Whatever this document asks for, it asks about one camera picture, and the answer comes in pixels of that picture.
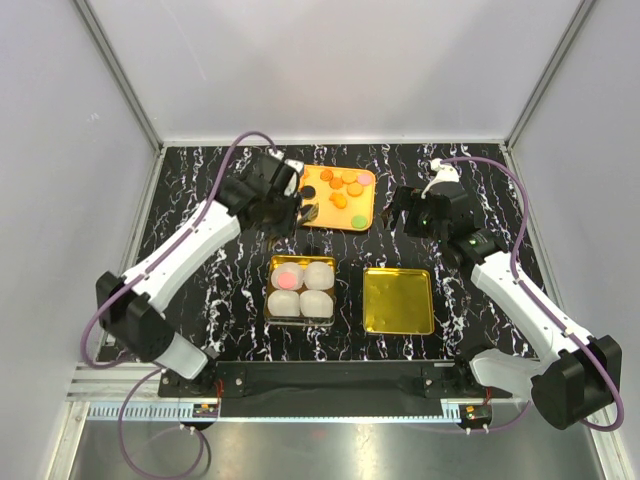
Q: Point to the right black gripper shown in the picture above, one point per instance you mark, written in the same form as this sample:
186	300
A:
407	198

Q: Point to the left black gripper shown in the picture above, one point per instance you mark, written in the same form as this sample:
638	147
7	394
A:
287	227

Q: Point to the black round cookie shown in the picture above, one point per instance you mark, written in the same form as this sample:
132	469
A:
309	212
308	192

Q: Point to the orange fish cookie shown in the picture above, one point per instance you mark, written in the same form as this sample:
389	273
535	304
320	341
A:
338	200

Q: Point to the pink round cookie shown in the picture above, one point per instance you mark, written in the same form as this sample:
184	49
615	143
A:
287	280

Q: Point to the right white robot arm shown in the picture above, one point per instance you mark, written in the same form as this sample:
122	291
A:
574	374

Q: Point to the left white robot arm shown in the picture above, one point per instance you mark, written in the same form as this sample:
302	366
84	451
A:
132	305

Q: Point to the pink cookie top right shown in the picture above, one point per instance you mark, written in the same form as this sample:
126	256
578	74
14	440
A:
365	179

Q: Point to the green cookie bottom right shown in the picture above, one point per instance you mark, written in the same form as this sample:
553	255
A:
359	222

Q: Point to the orange round cookie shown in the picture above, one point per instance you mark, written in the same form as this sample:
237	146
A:
355	189

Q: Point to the orange plastic tray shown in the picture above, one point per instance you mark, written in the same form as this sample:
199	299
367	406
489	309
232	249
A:
329	216

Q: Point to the orange flower cookie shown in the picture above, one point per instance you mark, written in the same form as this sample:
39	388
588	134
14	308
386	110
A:
326	175

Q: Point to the gold tin lid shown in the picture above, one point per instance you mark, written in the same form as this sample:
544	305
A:
397	301

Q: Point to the gold tin with cups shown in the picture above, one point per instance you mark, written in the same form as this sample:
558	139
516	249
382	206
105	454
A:
312	303

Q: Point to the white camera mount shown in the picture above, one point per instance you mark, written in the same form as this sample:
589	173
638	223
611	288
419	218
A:
444	173

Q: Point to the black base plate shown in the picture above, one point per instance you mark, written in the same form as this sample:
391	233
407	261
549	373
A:
304	390

